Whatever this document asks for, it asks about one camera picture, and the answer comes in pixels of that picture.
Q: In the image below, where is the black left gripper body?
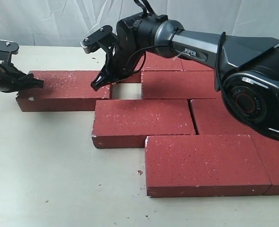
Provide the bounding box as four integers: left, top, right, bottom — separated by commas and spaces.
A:
0, 63, 34, 92

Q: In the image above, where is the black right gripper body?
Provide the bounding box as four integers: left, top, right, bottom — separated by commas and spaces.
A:
101, 45, 144, 83

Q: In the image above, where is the red brick second row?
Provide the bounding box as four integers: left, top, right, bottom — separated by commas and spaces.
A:
141, 71, 221, 99

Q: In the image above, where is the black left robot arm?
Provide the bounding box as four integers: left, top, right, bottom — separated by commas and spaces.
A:
0, 63, 44, 93

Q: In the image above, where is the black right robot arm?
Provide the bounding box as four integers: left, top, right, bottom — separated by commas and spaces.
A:
82, 13, 279, 141

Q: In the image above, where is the red brick third row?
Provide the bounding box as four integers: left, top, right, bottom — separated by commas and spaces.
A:
190, 99, 258, 135

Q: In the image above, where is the red brick front row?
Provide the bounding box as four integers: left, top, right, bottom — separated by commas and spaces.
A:
145, 135, 271, 198

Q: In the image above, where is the white backdrop curtain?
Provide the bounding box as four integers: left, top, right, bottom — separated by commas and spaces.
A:
0, 0, 279, 46

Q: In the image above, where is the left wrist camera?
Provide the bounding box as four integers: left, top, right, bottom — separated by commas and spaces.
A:
0, 39, 19, 65

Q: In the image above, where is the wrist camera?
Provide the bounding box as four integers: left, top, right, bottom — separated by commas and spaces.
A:
81, 25, 118, 54
0, 39, 19, 65

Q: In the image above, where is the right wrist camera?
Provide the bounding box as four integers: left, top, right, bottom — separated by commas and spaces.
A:
81, 25, 118, 54

